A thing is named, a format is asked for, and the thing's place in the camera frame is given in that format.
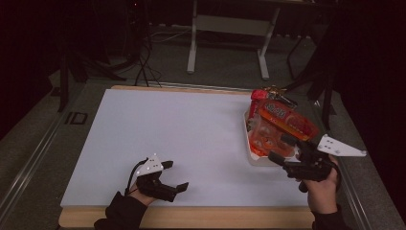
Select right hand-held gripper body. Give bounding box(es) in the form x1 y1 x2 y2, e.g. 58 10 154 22
282 133 368 194

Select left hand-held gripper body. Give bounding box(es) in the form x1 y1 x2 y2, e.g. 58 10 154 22
135 152 178 203

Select clear bag of orange sachets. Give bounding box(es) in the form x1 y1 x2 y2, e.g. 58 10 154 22
248 100 321 158

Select white plastic container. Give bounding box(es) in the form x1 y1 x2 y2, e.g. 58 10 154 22
243 108 302 168

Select red and black seasoning packet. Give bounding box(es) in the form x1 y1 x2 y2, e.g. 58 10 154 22
249 89 299 120

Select person's left hand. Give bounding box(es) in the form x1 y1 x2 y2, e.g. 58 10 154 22
128 180 158 207

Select person's right hand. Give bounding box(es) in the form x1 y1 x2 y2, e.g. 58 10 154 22
298 154 342 215

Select white table mat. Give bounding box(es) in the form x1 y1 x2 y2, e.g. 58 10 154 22
60 88 310 208

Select black metal stand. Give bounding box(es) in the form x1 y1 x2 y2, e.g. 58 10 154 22
272 32 338 130
56 41 127 113

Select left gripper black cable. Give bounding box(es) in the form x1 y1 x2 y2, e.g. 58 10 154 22
124 157 149 196

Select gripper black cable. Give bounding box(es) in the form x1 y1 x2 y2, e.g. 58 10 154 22
330 161 343 194
124 157 149 196

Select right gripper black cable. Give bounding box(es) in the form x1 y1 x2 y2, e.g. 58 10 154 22
330 161 343 194

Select aluminium rail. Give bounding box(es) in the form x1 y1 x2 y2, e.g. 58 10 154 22
0 83 79 219
310 99 374 230

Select black floor cables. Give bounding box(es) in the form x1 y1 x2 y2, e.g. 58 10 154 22
133 28 164 88

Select white metal desk frame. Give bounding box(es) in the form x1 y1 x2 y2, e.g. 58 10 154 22
186 0 282 81

